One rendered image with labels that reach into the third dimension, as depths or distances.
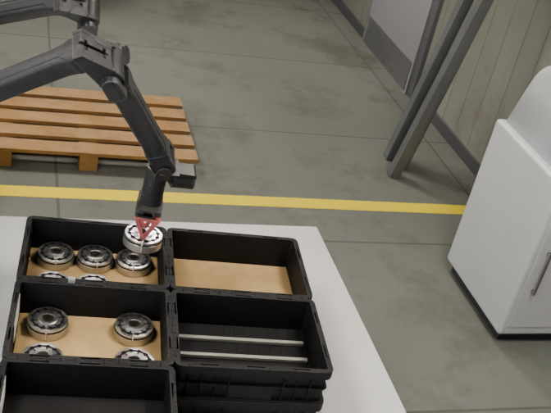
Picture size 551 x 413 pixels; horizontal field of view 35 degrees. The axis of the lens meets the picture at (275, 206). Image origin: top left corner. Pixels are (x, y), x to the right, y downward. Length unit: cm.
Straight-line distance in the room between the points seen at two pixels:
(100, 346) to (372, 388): 79
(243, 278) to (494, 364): 171
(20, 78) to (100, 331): 76
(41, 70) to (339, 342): 129
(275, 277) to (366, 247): 189
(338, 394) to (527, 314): 176
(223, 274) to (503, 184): 183
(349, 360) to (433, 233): 227
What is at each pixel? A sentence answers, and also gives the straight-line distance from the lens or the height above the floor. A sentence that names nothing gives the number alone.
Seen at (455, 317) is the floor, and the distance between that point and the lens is 421.
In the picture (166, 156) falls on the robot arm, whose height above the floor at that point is 133.
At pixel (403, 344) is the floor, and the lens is 393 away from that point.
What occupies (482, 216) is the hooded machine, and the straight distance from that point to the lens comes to 422.
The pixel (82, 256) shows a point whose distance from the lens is 256.
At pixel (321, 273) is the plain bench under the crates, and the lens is 295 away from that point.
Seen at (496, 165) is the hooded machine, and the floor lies 67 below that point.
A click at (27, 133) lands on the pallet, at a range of 477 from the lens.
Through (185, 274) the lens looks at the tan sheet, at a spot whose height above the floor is 83.
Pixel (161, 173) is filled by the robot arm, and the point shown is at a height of 127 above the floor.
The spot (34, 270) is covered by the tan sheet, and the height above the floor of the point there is 83.
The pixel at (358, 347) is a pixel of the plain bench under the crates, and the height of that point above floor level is 70.
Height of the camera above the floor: 234
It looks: 30 degrees down
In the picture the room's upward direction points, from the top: 13 degrees clockwise
